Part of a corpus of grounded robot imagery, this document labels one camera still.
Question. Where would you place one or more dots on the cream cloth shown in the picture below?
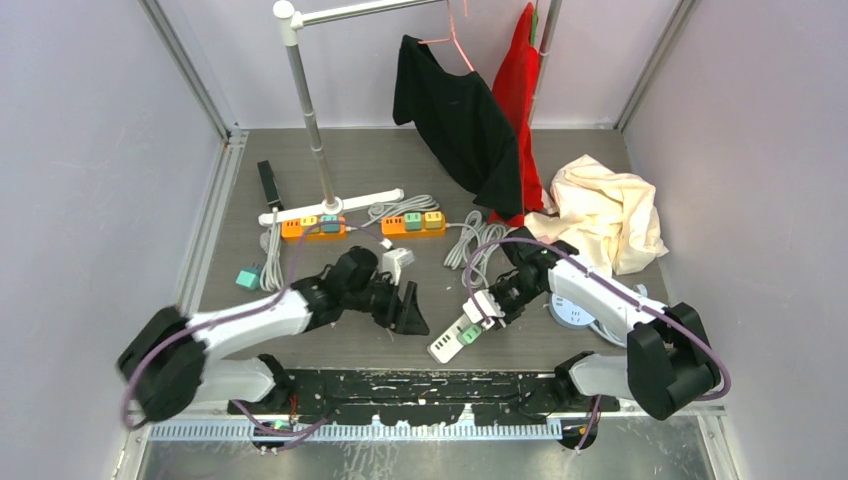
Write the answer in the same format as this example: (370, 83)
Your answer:
(609, 217)

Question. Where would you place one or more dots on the silver clothes rack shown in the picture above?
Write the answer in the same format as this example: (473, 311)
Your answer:
(290, 22)

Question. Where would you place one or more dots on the black shirt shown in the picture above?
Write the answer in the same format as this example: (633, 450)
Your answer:
(460, 121)

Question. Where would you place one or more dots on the round blue socket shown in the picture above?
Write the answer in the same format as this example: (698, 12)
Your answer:
(568, 314)

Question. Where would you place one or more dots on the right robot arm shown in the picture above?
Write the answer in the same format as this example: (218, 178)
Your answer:
(668, 362)

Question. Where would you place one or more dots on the orange power strip right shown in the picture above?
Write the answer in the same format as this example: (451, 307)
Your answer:
(393, 228)

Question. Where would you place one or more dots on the teal charger left strip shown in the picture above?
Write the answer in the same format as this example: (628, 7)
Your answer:
(330, 224)

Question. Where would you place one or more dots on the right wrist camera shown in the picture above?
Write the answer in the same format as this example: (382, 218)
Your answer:
(483, 310)

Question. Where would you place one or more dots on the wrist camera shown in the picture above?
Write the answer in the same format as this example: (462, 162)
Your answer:
(483, 310)
(393, 261)

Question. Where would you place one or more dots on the white power strip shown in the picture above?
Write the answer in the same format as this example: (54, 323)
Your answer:
(447, 346)

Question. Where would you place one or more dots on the green charger on orange strip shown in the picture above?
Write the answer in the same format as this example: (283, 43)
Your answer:
(413, 221)

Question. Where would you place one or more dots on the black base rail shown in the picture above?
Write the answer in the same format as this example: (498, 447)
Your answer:
(422, 398)

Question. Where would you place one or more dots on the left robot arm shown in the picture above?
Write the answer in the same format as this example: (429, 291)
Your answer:
(178, 360)

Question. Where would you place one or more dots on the orange power strip left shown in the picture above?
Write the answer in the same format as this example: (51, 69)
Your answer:
(292, 232)

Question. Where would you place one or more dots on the red garment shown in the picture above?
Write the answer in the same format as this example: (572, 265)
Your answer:
(513, 89)

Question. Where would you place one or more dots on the green charger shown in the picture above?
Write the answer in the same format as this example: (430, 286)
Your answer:
(413, 221)
(469, 334)

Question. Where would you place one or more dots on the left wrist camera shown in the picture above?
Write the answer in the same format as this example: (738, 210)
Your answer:
(393, 261)

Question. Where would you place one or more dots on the black power strip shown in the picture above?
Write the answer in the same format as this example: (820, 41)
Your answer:
(269, 185)

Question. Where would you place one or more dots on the orange power strip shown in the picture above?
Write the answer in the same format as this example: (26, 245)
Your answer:
(393, 228)
(292, 232)

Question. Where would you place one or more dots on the teal USB charger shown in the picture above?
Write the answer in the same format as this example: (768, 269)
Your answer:
(249, 278)

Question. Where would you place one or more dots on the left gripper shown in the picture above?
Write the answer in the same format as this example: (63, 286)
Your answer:
(403, 316)

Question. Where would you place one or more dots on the yellow charger on orange strip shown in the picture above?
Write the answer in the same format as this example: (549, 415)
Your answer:
(433, 220)

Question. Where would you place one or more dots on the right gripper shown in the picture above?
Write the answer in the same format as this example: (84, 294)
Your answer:
(510, 314)

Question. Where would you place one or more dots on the pink hanger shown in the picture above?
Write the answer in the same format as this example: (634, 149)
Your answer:
(452, 37)

